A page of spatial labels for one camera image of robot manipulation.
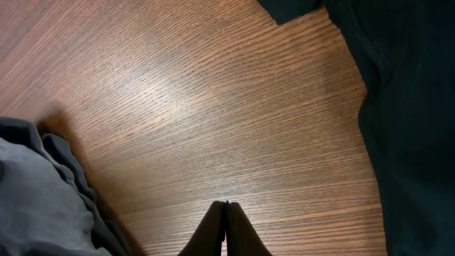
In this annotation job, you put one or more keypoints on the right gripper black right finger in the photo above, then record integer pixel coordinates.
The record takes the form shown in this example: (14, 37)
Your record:
(242, 239)

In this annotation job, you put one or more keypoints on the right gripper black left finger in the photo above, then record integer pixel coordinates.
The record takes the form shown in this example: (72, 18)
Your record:
(210, 233)

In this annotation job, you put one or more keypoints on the grey shorts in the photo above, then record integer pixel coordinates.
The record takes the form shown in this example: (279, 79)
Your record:
(47, 206)

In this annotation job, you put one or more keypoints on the black garment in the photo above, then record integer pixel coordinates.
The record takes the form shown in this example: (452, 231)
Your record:
(404, 50)

